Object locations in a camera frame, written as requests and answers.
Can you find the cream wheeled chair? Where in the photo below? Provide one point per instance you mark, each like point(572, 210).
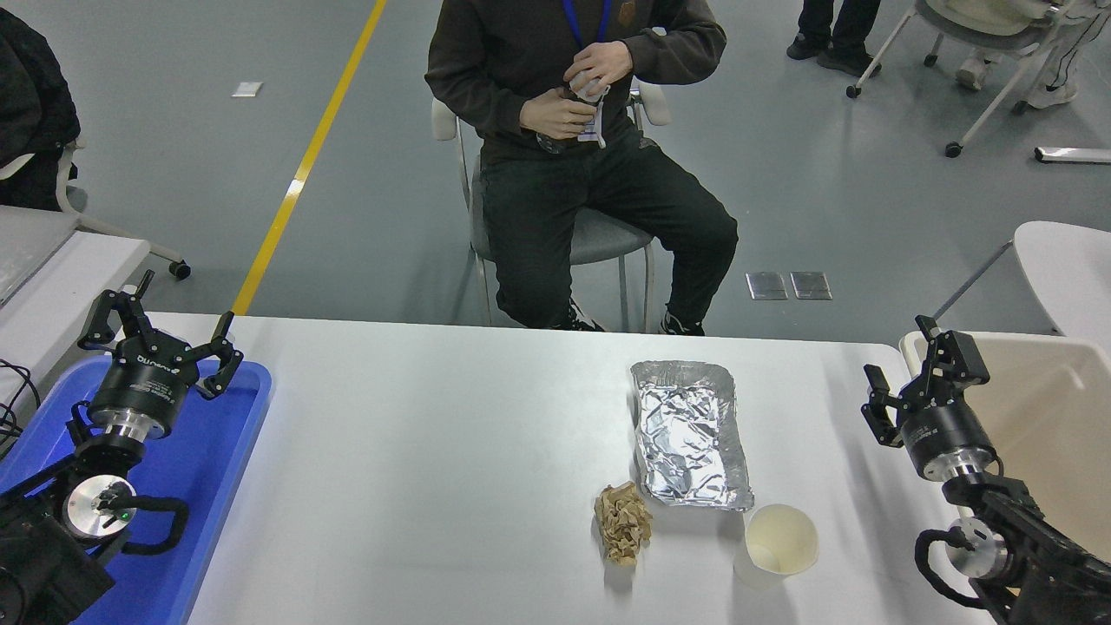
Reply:
point(955, 35)

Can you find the white moulded chair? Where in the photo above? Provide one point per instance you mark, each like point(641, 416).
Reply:
point(1068, 269)

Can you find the small crinkled packet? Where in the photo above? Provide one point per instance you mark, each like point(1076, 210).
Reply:
point(590, 89)

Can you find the blue plastic tray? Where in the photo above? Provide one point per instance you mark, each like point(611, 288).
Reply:
point(217, 486)

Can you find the metal floor plate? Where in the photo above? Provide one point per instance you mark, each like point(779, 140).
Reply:
point(767, 286)
point(811, 286)

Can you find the grey office chair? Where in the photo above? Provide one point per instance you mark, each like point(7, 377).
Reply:
point(608, 239)

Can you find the white side table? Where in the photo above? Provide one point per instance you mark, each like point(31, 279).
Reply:
point(87, 278)

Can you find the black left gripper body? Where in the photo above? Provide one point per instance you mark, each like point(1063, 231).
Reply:
point(139, 382)

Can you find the white wheeled chair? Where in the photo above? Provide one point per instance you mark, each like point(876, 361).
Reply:
point(68, 187)

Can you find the lanyard person's right hand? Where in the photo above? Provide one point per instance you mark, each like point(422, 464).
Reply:
point(560, 115)

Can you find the tan paper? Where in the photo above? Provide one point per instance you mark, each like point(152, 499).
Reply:
point(623, 521)

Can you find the large pale bin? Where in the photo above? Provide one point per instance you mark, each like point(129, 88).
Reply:
point(1050, 408)

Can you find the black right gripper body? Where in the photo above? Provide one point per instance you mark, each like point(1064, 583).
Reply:
point(942, 430)

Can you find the silver foil tray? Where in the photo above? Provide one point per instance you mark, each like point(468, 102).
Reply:
point(690, 443)

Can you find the person in black jacket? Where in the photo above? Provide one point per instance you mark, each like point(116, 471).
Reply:
point(26, 104)

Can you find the person in dark shoes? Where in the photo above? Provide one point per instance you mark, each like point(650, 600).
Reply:
point(846, 26)

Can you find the lanyard person's left hand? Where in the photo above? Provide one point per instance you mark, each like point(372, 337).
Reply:
point(603, 62)

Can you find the person in white trousers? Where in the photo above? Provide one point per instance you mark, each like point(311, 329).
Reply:
point(1063, 61)

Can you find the white paper cup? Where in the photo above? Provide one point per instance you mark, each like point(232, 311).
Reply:
point(781, 538)

